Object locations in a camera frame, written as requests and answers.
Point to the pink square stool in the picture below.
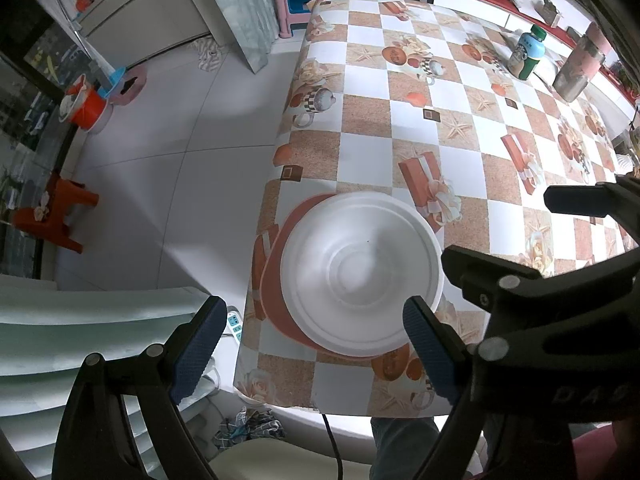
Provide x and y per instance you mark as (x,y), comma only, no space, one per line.
(300,20)

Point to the person's trousers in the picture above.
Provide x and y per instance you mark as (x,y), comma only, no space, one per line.
(405,445)

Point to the beige cabinet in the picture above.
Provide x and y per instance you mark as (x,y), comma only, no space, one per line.
(140,10)

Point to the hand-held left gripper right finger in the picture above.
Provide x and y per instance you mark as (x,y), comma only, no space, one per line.
(430,350)

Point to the white power strip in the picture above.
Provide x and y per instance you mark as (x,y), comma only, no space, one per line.
(235,325)

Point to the cream seat cushion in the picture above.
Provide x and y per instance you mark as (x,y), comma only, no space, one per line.
(280,462)

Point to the patterned cloth rag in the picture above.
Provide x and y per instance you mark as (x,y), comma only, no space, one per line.
(250,427)

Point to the pink round stool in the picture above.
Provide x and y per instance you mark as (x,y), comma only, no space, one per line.
(132,85)

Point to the green capped drink bottle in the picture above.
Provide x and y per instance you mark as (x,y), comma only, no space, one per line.
(527,52)

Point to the person's red garment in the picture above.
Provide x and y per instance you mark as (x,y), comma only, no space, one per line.
(595,455)

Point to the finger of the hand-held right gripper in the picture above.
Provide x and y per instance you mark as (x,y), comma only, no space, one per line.
(500,275)
(585,200)

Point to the pink square plate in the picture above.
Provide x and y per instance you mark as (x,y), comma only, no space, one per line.
(272,285)

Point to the white foam bowl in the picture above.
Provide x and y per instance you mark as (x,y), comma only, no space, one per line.
(360,275)

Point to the orange plastic stool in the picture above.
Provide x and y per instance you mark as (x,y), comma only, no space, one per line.
(55,210)

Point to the striped floor rag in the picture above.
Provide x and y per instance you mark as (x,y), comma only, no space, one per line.
(210,55)

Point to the large white foam plate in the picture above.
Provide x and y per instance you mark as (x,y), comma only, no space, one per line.
(360,352)

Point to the checkered printed tablecloth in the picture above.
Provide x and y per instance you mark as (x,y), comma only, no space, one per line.
(370,160)

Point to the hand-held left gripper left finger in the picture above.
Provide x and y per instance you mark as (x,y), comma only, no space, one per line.
(195,355)

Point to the small grey box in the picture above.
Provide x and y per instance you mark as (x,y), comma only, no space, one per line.
(548,12)

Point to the pale green slatted chair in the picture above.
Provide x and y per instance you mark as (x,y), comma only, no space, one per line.
(75,330)

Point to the white ribbed rack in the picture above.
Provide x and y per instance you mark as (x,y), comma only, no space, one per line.
(627,165)

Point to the pink and grey tumbler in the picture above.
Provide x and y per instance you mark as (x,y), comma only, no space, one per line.
(580,62)

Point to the frosted glass panel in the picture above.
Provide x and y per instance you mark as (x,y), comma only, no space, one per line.
(240,10)

